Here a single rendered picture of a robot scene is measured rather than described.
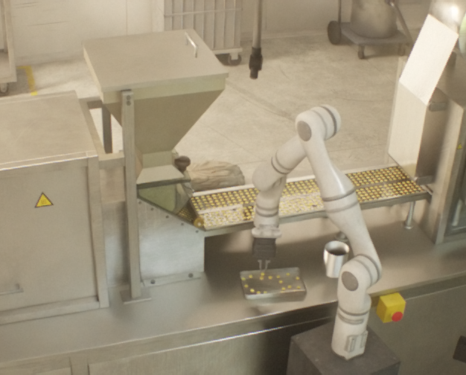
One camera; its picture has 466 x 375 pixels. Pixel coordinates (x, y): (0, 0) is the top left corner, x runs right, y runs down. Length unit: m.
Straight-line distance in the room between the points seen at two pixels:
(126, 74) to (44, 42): 4.04
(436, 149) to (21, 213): 1.39
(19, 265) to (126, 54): 0.69
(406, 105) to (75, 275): 1.25
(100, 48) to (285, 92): 3.41
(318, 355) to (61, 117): 1.02
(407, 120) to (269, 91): 2.96
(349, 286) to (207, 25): 3.88
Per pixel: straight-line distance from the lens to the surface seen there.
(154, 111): 2.15
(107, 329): 2.34
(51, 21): 6.08
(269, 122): 5.16
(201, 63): 2.18
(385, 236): 2.78
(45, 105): 2.39
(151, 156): 2.31
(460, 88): 2.67
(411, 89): 2.67
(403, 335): 2.76
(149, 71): 2.13
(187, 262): 2.50
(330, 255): 2.51
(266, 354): 2.52
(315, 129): 1.99
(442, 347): 2.94
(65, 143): 2.16
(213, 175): 2.69
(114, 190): 2.35
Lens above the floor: 2.39
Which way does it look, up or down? 33 degrees down
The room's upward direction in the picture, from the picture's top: 2 degrees clockwise
